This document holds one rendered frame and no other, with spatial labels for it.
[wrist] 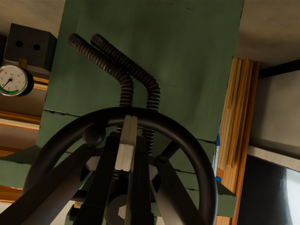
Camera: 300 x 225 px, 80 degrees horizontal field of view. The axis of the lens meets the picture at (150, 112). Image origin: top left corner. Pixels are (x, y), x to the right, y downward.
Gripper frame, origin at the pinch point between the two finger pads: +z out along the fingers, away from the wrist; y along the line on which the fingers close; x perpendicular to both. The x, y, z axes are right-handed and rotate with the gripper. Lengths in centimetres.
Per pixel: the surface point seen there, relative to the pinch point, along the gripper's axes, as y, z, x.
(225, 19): 19.3, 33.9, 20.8
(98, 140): -3.1, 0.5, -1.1
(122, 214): 1.5, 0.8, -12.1
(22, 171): -21.7, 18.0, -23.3
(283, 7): 66, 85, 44
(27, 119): -116, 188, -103
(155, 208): 8.5, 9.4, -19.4
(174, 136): 6.8, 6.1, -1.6
